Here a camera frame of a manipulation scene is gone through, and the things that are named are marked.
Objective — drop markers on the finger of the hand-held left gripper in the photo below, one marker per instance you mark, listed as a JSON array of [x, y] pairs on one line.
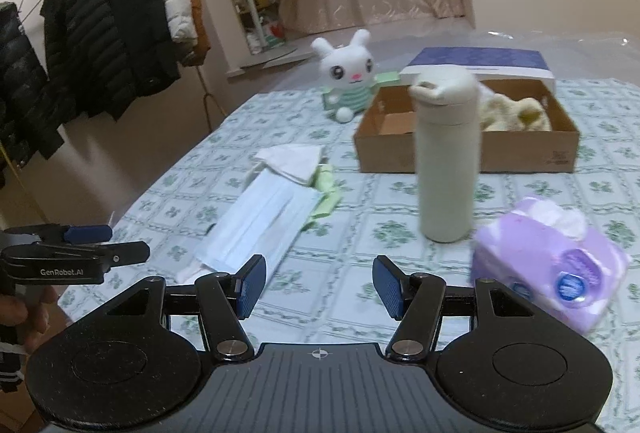
[[90, 252], [60, 234]]

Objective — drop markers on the cream fuzzy towel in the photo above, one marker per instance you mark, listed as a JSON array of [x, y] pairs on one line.
[[505, 113]]

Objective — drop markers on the clear plastic sheet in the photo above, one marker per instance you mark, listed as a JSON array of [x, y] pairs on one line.
[[575, 53]]

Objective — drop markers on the light green cloth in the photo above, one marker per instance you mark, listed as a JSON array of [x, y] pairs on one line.
[[327, 200]]

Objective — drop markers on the brown cardboard box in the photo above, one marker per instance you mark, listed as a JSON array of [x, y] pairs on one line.
[[390, 153]]

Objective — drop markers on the brown jacket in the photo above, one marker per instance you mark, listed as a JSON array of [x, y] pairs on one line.
[[200, 28]]

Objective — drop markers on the blue and white box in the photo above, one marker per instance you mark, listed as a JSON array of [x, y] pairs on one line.
[[480, 58]]

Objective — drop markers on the purple tissue pack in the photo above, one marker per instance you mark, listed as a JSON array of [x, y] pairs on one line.
[[530, 253]]

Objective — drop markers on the blue face mask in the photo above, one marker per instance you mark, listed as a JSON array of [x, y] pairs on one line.
[[255, 223]]

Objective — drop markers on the person's left hand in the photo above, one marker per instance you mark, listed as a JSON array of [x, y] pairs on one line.
[[40, 318]]

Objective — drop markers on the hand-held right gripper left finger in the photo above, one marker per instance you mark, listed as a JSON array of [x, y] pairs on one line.
[[250, 285]]

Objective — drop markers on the black puffer jacket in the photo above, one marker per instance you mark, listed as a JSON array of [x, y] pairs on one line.
[[25, 88], [75, 38], [140, 38]]

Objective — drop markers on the bamboo clothes rack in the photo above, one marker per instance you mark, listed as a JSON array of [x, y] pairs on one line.
[[206, 105]]

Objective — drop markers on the white plush rabbit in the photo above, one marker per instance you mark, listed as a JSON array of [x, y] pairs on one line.
[[345, 68]]

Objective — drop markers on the cream thermos bottle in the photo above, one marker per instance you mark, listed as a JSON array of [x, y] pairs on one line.
[[445, 173]]

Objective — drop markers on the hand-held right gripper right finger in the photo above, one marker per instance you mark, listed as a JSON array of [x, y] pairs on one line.
[[387, 285]]

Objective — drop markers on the green floral tablecloth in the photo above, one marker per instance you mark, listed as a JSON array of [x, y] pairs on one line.
[[350, 233]]

